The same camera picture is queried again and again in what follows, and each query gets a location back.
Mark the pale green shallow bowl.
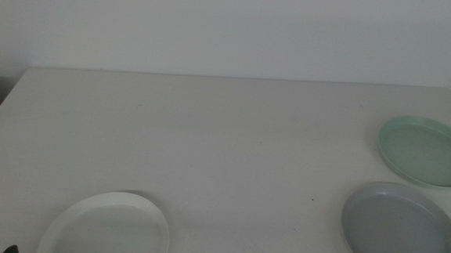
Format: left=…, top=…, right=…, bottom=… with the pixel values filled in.
left=374, top=113, right=451, bottom=190

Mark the grey shallow bowl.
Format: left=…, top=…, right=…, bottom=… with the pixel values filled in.
left=338, top=179, right=451, bottom=253

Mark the white shallow bowl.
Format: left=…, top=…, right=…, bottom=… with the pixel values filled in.
left=36, top=186, right=174, bottom=253

